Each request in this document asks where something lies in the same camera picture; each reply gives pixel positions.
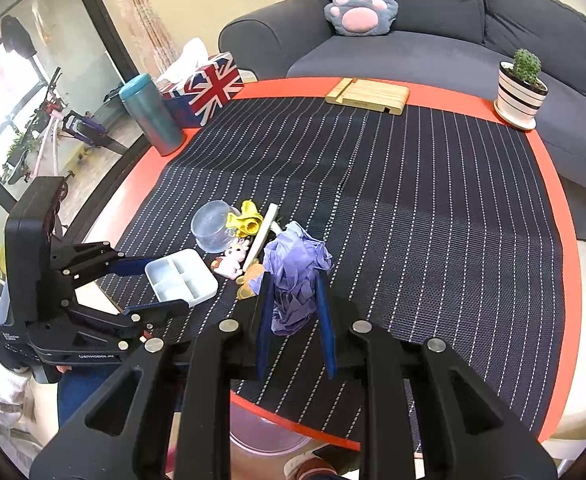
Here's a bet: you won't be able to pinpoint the dark grey sofa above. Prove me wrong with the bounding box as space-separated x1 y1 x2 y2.
218 0 586 251

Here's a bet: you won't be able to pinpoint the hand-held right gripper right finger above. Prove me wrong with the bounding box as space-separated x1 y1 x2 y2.
314 274 558 480

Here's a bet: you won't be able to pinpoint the pink bicycle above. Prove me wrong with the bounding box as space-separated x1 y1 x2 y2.
5 70 126 183

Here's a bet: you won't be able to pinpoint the person's blue jeans leg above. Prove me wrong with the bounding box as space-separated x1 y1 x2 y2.
57 366 134 428

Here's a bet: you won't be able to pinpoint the white stick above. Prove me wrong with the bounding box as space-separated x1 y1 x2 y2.
243 203 280 271

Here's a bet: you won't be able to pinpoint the wooden phone stand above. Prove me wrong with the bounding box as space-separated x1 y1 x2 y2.
325 76 410 116

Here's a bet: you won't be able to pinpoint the brown white slipper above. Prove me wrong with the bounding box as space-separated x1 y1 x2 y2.
284 452 338 480

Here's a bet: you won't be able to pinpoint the beige curtain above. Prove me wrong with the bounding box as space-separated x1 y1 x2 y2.
100 0 178 78

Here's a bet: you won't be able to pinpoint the purple glove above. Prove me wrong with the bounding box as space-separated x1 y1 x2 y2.
263 221 334 337

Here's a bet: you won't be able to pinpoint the grey paw cushion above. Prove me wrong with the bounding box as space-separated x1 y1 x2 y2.
324 0 398 37

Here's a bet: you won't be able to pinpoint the yellow plastic piece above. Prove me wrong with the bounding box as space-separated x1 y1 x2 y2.
227 201 264 237

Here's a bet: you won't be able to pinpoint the clear plastic cup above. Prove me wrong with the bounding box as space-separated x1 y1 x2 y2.
191 200 241 253

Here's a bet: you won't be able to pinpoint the white compartment tray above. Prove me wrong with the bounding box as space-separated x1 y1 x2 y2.
144 249 220 303

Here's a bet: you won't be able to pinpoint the green balcony plants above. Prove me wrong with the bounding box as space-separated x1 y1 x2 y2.
0 127 44 183

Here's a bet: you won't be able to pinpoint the teal tumbler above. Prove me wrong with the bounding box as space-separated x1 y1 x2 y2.
119 73 184 157

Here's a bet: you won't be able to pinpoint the orange peel piece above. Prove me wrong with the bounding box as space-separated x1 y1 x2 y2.
237 262 268 301

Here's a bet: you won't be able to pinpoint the pink bunny keychain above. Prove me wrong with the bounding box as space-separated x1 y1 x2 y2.
212 240 251 278

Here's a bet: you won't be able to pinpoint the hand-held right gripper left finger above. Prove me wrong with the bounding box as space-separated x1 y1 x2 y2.
29 274 276 480

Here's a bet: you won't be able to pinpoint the black door frame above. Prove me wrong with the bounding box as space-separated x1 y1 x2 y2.
67 0 141 83

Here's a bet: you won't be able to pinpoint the white tissue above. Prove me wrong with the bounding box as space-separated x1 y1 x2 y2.
165 38 208 83

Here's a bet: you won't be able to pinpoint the round translucent bin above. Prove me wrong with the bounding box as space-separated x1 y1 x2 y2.
230 390 311 457

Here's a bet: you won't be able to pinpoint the dark hanging garment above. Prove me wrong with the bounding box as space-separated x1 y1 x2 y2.
0 16 36 58

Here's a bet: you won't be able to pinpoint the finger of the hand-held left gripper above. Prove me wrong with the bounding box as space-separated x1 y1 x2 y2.
50 241 162 291
68 299 191 358

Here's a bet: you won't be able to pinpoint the flag print tissue box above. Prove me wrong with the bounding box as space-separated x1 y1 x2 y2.
158 52 245 128

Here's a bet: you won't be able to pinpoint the striped pot with cactus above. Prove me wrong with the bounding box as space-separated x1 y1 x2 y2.
493 48 550 132

